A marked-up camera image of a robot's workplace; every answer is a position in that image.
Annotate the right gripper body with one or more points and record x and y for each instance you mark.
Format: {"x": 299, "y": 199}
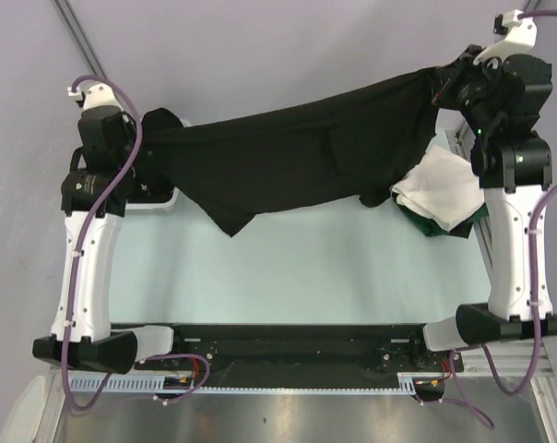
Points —
{"x": 466, "y": 89}

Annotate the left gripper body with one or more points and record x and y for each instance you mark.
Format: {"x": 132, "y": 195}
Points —
{"x": 131, "y": 134}

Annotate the white plastic laundry basket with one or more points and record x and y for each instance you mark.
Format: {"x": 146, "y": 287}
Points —
{"x": 165, "y": 206}

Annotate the black t-shirt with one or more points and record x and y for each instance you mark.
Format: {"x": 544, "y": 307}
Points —
{"x": 358, "y": 143}

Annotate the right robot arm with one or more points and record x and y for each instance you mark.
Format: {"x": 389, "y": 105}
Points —
{"x": 515, "y": 174}

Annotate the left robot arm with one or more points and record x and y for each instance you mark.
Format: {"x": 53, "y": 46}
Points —
{"x": 82, "y": 336}

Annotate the black clothes pile in basket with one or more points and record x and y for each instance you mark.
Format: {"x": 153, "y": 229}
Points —
{"x": 151, "y": 186}

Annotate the white folded t-shirt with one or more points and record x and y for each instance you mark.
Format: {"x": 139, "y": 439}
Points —
{"x": 441, "y": 188}

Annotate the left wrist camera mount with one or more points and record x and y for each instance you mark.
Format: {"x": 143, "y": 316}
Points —
{"x": 96, "y": 95}

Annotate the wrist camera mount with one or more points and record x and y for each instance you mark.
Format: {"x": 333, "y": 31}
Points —
{"x": 96, "y": 95}
{"x": 516, "y": 35}

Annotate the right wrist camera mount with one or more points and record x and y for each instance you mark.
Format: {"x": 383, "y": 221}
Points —
{"x": 516, "y": 35}

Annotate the grey slotted cable duct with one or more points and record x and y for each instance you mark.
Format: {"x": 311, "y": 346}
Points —
{"x": 116, "y": 383}

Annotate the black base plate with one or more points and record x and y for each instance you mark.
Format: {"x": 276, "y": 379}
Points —
{"x": 304, "y": 357}

